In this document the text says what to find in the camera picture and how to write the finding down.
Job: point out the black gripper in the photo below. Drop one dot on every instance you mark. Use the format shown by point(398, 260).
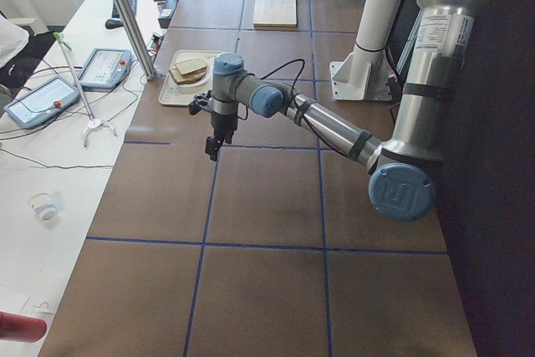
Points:
point(223, 124)

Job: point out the white round plate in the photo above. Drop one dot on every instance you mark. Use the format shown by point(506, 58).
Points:
point(203, 81)

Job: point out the bread slice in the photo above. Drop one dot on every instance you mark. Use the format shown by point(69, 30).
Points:
point(191, 66)
point(179, 78)

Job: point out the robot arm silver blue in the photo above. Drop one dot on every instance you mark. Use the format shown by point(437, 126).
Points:
point(400, 169)

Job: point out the cream bear tray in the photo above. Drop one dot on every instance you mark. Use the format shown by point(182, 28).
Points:
point(174, 94)

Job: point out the reacher grabber stick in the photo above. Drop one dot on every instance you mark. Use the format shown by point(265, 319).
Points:
point(94, 123)

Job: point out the far teach pendant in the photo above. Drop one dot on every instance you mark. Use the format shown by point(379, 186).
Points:
point(105, 69)

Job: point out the teach pendant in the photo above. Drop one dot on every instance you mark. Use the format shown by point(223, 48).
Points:
point(105, 69)
point(43, 103)

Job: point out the bamboo cutting board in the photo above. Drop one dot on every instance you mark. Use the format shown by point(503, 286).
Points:
point(275, 14)

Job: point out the black computer mouse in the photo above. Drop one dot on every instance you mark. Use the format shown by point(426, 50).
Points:
point(113, 23)

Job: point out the near teach pendant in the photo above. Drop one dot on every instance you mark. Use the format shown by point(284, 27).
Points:
point(43, 103)

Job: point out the paper cup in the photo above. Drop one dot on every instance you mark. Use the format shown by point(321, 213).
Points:
point(43, 206)

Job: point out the seated person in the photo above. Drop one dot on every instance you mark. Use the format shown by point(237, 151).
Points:
point(21, 53)

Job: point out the red cylinder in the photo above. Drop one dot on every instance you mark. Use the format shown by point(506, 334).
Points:
point(21, 328)

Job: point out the white pedestal column base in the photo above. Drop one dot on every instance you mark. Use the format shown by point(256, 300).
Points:
point(364, 74)

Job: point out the aluminium frame post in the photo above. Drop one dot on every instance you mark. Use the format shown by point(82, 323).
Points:
point(136, 40)

